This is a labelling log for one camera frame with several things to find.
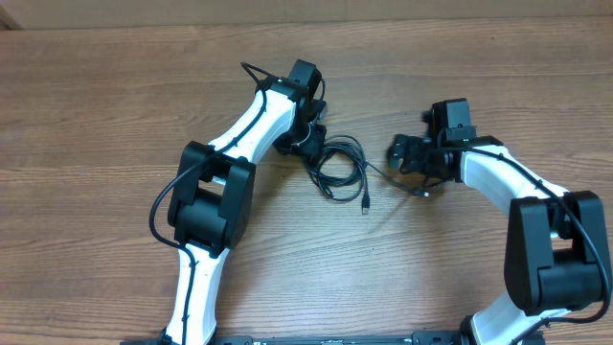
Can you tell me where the black USB cable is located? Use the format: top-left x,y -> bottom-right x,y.
304,134 -> 372,216

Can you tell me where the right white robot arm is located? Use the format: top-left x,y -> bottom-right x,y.
387,99 -> 612,344

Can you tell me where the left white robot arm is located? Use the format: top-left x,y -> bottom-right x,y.
157,60 -> 327,344

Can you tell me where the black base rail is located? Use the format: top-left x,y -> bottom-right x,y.
119,330 -> 547,345

